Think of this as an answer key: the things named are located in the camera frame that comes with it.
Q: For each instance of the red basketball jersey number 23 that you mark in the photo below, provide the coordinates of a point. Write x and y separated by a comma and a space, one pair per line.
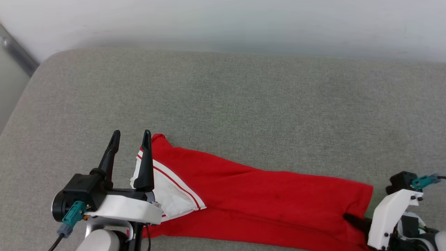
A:
261, 195

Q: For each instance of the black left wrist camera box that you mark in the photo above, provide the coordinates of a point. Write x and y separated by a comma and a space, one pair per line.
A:
83, 190

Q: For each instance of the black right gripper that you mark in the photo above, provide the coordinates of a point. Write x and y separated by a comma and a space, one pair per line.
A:
409, 225

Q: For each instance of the white right camera mount bracket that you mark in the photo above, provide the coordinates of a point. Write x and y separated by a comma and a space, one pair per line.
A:
386, 216

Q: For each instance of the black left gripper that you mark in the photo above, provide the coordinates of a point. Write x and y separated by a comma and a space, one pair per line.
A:
59, 207

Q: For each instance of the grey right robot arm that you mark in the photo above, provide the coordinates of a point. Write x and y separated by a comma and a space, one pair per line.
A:
439, 240

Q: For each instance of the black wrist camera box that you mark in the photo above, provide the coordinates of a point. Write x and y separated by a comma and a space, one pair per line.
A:
400, 181
83, 190

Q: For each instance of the white left camera mount bracket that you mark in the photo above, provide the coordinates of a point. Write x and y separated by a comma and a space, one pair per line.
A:
122, 209

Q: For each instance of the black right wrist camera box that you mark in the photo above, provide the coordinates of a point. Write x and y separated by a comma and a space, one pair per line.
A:
400, 181

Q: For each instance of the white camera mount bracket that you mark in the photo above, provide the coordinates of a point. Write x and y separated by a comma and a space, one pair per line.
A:
122, 209
386, 216

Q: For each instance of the grey fabric sofa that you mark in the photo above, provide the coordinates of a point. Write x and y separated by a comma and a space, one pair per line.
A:
244, 104

